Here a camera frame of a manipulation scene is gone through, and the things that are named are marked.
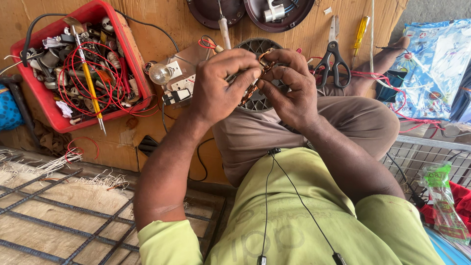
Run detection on person's right hand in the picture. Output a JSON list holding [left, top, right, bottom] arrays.
[[256, 49, 319, 130]]

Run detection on person's left hand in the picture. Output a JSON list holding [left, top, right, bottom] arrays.
[[189, 48, 263, 126]]

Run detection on copper wire winding coil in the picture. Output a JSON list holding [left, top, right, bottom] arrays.
[[241, 48, 277, 106]]

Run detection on black and white plug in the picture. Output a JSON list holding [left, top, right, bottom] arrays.
[[163, 88, 192, 107]]

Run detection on shiny metal plate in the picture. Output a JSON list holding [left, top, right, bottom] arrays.
[[158, 42, 223, 108]]

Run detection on black round fan grille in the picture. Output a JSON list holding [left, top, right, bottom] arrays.
[[233, 38, 292, 113]]

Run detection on clear light bulb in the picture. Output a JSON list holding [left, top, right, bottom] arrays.
[[148, 63, 174, 85]]

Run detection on brown trousers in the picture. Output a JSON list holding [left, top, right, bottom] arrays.
[[212, 86, 401, 187]]

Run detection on brown round fan cover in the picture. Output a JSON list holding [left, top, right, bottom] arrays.
[[186, 0, 247, 30]]

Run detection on brown fan cover with wiring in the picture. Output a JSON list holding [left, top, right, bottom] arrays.
[[244, 0, 316, 33]]

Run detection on person's bare foot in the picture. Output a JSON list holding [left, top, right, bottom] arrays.
[[345, 36, 411, 98]]

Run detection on white cylindrical capacitor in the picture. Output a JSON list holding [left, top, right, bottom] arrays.
[[263, 0, 286, 23]]

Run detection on dark blue pouch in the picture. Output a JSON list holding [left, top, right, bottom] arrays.
[[376, 69, 408, 103]]

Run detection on brown cardboard sheet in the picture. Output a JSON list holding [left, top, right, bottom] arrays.
[[0, 0, 410, 185]]

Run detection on light green shirt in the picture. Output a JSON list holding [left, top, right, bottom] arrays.
[[138, 147, 446, 265]]

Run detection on blue printed plastic bag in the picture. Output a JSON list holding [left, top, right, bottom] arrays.
[[386, 19, 471, 123]]

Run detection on heap of electrical spare parts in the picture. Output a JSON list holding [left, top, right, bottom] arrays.
[[21, 16, 143, 125]]

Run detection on red plastic tray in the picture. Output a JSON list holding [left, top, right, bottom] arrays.
[[10, 0, 154, 134]]

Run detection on brown crumpled rag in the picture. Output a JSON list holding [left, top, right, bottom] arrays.
[[33, 119, 73, 158]]

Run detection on green and red plastic packet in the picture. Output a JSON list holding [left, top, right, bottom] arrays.
[[419, 162, 471, 246]]

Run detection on beige woven mat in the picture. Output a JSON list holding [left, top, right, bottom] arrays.
[[0, 149, 226, 265]]

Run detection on steel bar grid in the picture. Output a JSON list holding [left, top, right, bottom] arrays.
[[0, 167, 227, 265]]

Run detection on red cloth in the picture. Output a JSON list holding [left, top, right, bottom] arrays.
[[419, 180, 471, 233]]

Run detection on blue dotted cloth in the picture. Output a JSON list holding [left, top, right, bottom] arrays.
[[0, 84, 26, 132]]

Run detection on white switch block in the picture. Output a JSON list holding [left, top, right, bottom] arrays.
[[171, 75, 196, 93]]

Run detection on white handled soldering iron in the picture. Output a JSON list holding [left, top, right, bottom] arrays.
[[216, 0, 233, 51]]

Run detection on black handled scissors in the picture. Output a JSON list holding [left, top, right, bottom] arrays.
[[314, 15, 352, 89]]

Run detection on yellow transparent handled screwdriver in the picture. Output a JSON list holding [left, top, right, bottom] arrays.
[[350, 16, 371, 69]]

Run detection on black earphone cable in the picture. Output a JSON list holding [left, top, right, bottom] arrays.
[[256, 147, 349, 265]]

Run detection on white cord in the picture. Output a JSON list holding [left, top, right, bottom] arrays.
[[369, 0, 396, 91]]

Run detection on long red wire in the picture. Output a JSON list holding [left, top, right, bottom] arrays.
[[308, 55, 446, 134]]

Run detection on yellow handled tester screwdriver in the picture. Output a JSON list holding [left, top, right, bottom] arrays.
[[70, 24, 107, 136]]

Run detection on grey wire mesh guard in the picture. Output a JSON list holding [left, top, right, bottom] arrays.
[[381, 135, 471, 207]]

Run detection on tangled red wire coil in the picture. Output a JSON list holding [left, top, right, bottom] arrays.
[[57, 41, 161, 119]]

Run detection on small red wire loop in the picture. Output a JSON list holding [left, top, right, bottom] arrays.
[[65, 136, 100, 165]]

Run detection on black power cable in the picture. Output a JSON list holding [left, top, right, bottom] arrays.
[[21, 11, 181, 67]]

